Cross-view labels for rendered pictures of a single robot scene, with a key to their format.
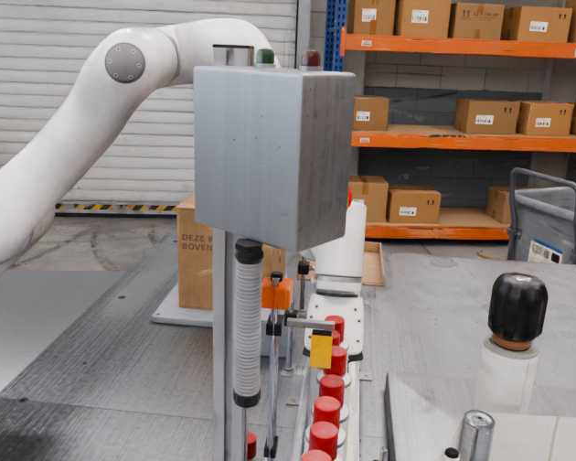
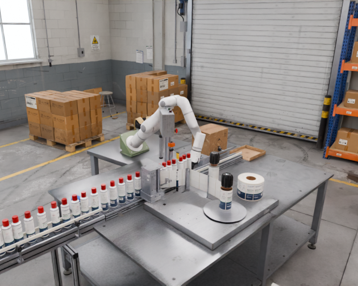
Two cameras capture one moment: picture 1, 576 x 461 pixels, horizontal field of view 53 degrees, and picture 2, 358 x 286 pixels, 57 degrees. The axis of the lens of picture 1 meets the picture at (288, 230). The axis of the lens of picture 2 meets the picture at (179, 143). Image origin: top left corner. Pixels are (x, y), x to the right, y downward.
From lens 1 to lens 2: 221 cm
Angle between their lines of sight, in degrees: 37
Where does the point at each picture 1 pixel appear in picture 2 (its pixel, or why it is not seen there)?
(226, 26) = (179, 99)
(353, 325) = (195, 156)
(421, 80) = not seen: outside the picture
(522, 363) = (211, 168)
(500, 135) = not seen: outside the picture
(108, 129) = not seen: hidden behind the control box
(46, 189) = (154, 121)
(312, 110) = (164, 118)
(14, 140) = (213, 94)
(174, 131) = (271, 97)
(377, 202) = (354, 143)
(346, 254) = (196, 143)
